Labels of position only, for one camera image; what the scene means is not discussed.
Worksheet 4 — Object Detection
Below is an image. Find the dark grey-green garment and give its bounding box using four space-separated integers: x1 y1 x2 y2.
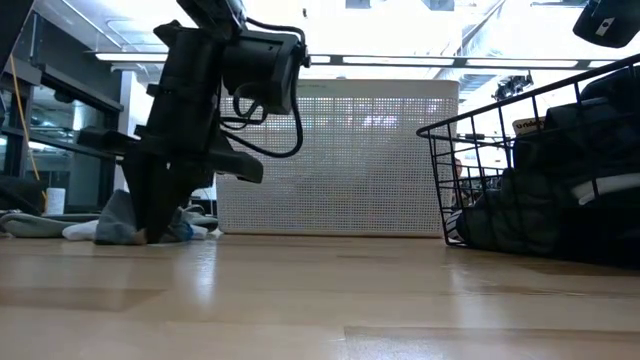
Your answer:
455 167 576 257

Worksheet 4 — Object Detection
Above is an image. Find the long ceiling light fixture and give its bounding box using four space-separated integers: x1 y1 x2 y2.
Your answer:
85 49 640 71

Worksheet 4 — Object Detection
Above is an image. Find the black garment with grey stripes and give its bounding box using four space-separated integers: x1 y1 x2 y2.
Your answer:
512 97 640 266

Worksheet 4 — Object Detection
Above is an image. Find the black wire basket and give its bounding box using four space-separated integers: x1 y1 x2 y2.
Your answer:
415 52 640 266

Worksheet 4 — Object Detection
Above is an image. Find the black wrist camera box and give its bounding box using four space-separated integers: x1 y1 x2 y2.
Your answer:
222 29 309 116

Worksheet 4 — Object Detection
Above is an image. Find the pale grey-green cloth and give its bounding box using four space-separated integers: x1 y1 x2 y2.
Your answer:
93 188 220 246

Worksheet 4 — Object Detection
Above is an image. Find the white sock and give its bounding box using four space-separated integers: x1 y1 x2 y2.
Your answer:
62 219 99 242
188 223 224 241

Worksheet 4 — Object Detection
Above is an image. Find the white perforated plastic laundry basket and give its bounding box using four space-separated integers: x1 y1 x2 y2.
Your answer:
215 78 461 239

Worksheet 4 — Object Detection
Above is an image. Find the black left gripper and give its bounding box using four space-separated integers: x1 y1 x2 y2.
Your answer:
77 19 264 245

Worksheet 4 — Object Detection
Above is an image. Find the white paper roll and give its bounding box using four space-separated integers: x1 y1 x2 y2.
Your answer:
44 187 67 217

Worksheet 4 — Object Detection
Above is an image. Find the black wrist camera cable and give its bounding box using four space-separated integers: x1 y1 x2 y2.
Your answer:
219 17 307 160

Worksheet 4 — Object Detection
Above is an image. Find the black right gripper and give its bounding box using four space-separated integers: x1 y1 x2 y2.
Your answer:
572 0 640 50

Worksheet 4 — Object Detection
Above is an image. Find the black ceiling camera cluster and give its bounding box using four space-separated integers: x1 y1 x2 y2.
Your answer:
492 73 534 103

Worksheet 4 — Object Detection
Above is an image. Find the person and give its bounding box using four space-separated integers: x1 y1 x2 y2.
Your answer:
452 158 481 209

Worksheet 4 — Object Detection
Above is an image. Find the black-framed glass partition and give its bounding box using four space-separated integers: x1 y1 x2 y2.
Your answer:
0 49 125 209

